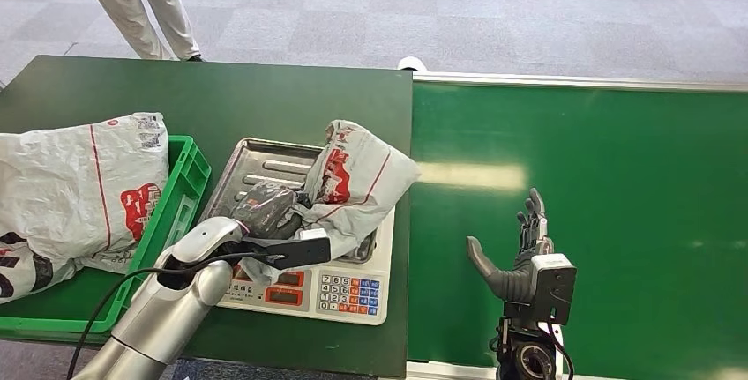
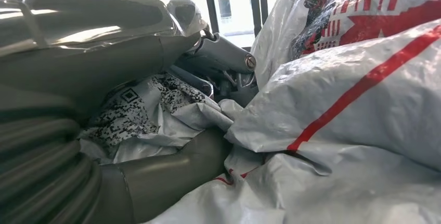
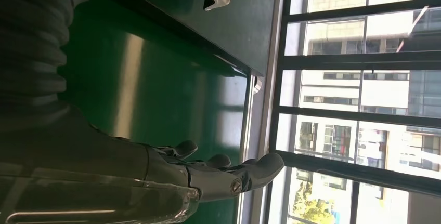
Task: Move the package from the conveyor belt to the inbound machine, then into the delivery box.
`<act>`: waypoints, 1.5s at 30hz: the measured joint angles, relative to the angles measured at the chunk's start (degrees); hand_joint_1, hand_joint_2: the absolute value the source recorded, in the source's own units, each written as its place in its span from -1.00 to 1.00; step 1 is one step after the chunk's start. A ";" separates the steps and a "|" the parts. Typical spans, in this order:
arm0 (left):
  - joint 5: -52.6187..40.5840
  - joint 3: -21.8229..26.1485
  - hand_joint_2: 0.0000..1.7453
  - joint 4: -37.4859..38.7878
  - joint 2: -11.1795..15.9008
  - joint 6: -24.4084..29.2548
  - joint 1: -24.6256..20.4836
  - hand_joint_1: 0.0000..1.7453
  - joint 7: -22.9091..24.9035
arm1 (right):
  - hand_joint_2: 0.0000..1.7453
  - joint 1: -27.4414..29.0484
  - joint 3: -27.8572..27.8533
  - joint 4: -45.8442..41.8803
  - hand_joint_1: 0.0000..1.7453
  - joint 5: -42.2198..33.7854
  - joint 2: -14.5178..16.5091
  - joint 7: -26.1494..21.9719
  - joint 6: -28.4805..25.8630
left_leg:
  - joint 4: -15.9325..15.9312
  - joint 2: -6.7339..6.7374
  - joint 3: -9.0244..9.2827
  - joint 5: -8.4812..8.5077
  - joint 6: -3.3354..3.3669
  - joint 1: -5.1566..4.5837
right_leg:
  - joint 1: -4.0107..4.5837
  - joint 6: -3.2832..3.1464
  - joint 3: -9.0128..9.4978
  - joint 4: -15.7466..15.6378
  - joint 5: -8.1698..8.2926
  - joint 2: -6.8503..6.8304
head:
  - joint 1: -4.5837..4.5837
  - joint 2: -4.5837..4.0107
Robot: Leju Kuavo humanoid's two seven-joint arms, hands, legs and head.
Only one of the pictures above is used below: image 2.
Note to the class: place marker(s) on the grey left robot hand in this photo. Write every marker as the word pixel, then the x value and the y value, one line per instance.
pixel 86 50

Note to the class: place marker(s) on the white red-printed plastic mailer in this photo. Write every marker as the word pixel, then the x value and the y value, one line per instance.
pixel 379 119
pixel 379 16

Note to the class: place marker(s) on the ribbed grey left arm sleeve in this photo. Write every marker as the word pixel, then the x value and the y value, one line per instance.
pixel 38 167

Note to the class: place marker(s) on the black window frame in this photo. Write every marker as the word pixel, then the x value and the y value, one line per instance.
pixel 255 5

